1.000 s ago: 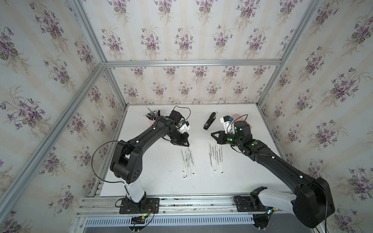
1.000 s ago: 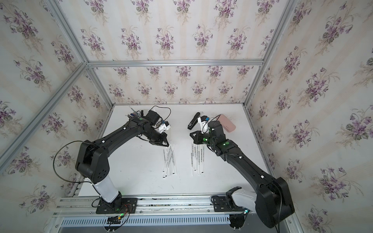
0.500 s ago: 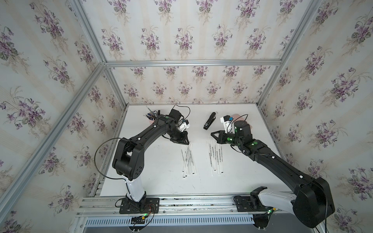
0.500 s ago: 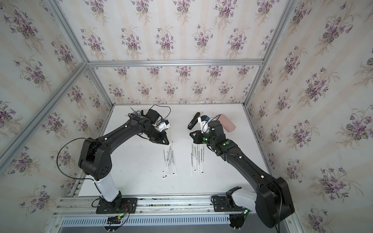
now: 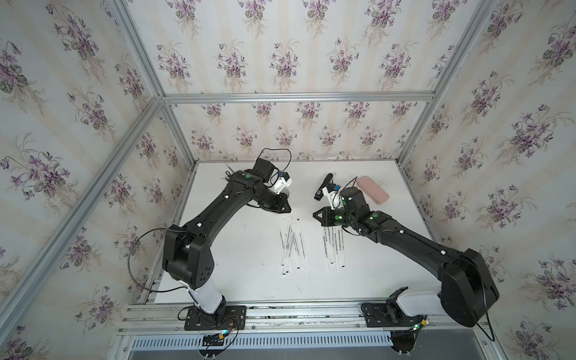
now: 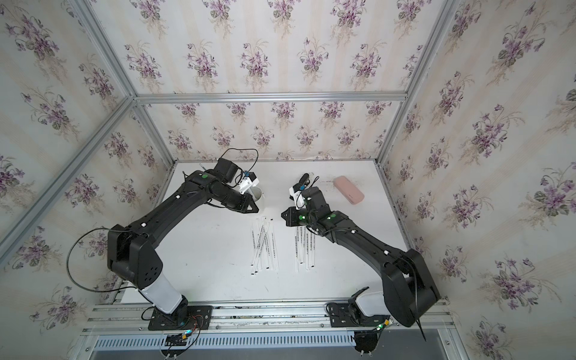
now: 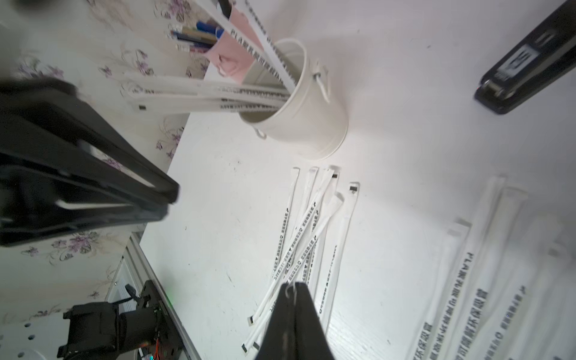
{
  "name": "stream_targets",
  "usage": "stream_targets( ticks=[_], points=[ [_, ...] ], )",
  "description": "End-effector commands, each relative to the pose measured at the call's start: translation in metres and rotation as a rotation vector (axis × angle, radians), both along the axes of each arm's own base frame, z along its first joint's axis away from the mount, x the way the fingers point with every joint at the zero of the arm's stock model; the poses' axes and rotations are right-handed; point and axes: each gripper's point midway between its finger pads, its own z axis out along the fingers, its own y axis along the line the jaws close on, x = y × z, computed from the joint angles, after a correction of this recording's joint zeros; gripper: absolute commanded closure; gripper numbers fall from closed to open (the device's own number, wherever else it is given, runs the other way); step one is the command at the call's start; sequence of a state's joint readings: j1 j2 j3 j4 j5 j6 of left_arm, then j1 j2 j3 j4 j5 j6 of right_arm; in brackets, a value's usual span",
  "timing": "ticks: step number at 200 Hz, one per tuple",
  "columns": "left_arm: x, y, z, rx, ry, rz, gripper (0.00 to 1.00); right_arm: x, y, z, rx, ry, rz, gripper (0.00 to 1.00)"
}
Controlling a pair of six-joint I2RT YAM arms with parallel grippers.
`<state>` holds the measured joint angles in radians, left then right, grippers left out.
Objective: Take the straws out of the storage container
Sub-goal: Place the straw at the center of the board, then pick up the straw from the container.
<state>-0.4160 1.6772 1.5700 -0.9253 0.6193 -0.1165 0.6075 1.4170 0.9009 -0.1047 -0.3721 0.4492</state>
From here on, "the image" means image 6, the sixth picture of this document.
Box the black stapler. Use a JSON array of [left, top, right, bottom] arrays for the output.
[[294, 172, 310, 191]]

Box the aluminium mounting rail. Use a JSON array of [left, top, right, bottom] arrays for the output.
[[80, 298, 455, 336]]

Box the white straw cup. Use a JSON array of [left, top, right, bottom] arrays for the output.
[[250, 187, 263, 202]]

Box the pink eraser case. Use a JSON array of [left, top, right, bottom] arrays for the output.
[[332, 175, 365, 205]]

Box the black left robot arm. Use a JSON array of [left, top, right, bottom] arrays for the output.
[[106, 157, 260, 317]]

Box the eleventh straw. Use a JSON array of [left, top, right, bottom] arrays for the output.
[[269, 218, 279, 272]]

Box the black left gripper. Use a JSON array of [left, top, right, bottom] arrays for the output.
[[212, 185, 262, 214]]

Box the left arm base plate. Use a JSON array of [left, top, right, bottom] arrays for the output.
[[148, 305, 214, 331]]

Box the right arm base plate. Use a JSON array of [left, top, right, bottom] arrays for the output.
[[325, 302, 392, 330]]

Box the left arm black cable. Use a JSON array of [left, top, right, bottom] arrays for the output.
[[66, 226, 136, 293]]

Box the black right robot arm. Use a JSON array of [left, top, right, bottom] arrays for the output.
[[281, 187, 440, 327]]

